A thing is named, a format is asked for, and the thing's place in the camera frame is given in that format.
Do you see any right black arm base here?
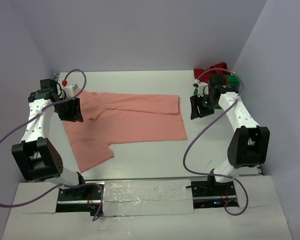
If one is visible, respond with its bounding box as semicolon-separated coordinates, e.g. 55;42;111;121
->
185;180;239;209

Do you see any white cardboard front panel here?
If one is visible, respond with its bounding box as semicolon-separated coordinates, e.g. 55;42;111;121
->
2;175;292;240

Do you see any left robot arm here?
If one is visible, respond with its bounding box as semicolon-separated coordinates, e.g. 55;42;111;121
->
11;79;88;199

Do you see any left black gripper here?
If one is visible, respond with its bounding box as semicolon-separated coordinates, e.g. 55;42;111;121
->
54;97;84;123

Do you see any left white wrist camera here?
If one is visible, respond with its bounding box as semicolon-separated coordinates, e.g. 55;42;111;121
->
61;80;79;99

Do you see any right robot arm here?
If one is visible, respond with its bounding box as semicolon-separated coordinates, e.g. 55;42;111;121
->
190;74;270;196

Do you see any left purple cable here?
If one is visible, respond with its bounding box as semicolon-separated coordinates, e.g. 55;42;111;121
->
0;69;105;222

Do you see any red t shirt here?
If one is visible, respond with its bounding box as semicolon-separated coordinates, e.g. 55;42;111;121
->
193;62;230;84

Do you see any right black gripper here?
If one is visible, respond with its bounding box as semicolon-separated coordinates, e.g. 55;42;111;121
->
190;93;218;120

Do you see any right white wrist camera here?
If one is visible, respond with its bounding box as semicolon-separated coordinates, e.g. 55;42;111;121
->
193;79;209;97

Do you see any salmon pink t shirt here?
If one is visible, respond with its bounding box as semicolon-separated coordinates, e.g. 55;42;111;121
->
63;91;187;173

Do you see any green t shirt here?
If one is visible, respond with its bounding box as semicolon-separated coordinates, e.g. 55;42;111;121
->
192;73;241;110

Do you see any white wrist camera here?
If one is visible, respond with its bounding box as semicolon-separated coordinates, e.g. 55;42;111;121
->
61;80;79;99
193;79;209;97

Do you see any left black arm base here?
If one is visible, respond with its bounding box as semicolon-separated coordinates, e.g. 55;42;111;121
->
55;184;104;217

